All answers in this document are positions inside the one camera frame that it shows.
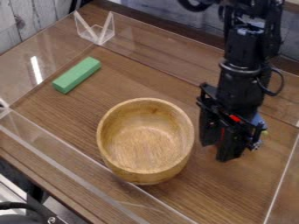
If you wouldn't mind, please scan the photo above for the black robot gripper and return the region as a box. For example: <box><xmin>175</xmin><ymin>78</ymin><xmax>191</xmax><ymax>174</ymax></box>
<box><xmin>196</xmin><ymin>61</ymin><xmax>268</xmax><ymax>162</ymax></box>

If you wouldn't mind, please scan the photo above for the red plush strawberry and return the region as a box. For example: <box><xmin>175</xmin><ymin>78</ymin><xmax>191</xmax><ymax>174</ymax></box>
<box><xmin>219</xmin><ymin>114</ymin><xmax>243</xmax><ymax>141</ymax></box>

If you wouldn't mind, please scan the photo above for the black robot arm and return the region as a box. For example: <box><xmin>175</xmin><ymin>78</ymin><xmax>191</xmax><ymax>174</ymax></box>
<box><xmin>196</xmin><ymin>0</ymin><xmax>285</xmax><ymax>162</ymax></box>

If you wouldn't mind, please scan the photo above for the wooden bowl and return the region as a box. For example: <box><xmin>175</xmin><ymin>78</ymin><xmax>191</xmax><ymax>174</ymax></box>
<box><xmin>96</xmin><ymin>98</ymin><xmax>195</xmax><ymax>185</ymax></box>

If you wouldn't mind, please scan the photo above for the green rectangular block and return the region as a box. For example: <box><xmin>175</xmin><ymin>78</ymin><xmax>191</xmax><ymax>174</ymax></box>
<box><xmin>52</xmin><ymin>57</ymin><xmax>101</xmax><ymax>94</ymax></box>

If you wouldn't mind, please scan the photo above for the black cable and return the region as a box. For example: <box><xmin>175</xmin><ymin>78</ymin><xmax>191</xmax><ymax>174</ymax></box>
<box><xmin>256</xmin><ymin>66</ymin><xmax>285</xmax><ymax>97</ymax></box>

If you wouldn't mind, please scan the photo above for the clear acrylic corner bracket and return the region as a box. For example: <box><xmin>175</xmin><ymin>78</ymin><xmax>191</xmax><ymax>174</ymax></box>
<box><xmin>73</xmin><ymin>11</ymin><xmax>115</xmax><ymax>46</ymax></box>

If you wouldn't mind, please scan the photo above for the black metal stand bracket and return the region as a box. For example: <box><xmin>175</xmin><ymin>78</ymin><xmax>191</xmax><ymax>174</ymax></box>
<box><xmin>25</xmin><ymin>194</ymin><xmax>68</xmax><ymax>224</ymax></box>

